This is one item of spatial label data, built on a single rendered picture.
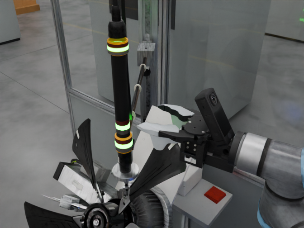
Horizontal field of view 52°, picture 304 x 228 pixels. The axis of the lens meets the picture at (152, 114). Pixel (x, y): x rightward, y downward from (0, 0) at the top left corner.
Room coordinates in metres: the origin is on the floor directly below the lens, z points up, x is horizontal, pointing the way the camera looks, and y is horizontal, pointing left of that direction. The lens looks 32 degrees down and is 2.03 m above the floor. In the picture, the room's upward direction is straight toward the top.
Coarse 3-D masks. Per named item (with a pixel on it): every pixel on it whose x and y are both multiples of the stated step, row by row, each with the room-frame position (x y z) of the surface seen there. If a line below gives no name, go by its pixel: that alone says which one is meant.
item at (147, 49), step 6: (144, 42) 1.28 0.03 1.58; (150, 42) 1.28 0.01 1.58; (138, 48) 1.21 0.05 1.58; (144, 48) 1.21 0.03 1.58; (150, 48) 1.21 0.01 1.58; (138, 54) 1.19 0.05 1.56; (144, 54) 1.19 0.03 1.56; (150, 54) 1.19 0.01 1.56; (138, 60) 1.19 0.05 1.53; (150, 60) 1.19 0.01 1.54
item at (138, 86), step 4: (116, 0) 0.61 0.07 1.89; (124, 0) 0.70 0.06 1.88; (116, 4) 0.61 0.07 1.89; (124, 4) 0.70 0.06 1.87; (124, 8) 0.70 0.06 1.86; (124, 12) 0.70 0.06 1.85; (124, 16) 0.70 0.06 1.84; (124, 20) 0.70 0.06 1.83; (144, 60) 1.13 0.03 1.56; (144, 64) 1.09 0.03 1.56; (140, 68) 1.08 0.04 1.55; (144, 68) 1.08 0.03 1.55; (140, 72) 1.02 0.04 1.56; (140, 76) 0.98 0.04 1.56; (140, 80) 0.96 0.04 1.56; (136, 88) 0.89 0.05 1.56; (140, 88) 0.91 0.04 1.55; (136, 92) 0.87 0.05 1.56; (136, 96) 0.84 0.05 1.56; (132, 104) 0.78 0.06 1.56; (132, 108) 0.76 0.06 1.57; (132, 112) 0.75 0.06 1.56
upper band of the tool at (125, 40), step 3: (108, 39) 0.62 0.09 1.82; (111, 39) 0.63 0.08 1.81; (114, 39) 0.63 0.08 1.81; (117, 39) 0.64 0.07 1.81; (120, 39) 0.64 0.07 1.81; (123, 39) 0.63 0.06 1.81; (126, 39) 0.63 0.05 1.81; (108, 42) 0.60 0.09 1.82; (111, 42) 0.60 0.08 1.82; (114, 42) 0.63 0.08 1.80; (117, 42) 0.64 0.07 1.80; (120, 42) 0.64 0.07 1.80; (123, 42) 0.60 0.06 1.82; (126, 42) 0.60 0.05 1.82; (111, 51) 0.60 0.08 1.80; (123, 51) 0.60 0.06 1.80
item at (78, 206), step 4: (44, 196) 0.90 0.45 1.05; (48, 196) 0.89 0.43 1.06; (56, 200) 0.86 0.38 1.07; (60, 200) 0.86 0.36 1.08; (72, 204) 0.82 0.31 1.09; (76, 204) 0.81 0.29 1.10; (80, 204) 0.81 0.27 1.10; (76, 208) 0.80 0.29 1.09; (80, 208) 0.80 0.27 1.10; (84, 208) 0.79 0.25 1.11
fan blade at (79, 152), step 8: (88, 120) 0.90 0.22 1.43; (80, 128) 0.93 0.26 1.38; (88, 128) 0.88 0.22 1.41; (80, 136) 0.92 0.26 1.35; (88, 136) 0.86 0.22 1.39; (72, 144) 0.97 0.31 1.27; (80, 144) 0.90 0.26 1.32; (88, 144) 0.85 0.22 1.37; (80, 152) 0.91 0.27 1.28; (88, 152) 0.83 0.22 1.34; (80, 160) 0.91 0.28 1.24; (88, 160) 0.82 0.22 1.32; (88, 168) 0.82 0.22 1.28
